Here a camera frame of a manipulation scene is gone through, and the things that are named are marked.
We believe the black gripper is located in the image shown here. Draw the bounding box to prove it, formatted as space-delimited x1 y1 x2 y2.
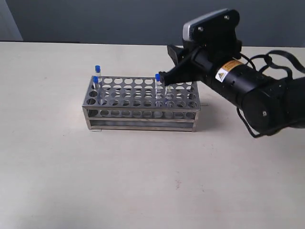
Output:
159 9 242 85

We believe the blue capped tube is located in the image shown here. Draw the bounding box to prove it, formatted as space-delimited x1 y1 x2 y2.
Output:
155 73 162 107
92 76 100 104
94 65 101 83
165 85 173 107

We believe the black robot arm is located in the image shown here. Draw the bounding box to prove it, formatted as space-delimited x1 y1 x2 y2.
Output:
160 9 305 138

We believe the stainless steel test tube rack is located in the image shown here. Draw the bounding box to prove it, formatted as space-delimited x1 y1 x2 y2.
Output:
82 76 201 132

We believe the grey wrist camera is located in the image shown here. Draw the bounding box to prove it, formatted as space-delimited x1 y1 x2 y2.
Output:
183 9 229 42

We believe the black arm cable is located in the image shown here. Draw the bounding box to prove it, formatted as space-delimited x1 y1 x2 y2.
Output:
235 49 305 139

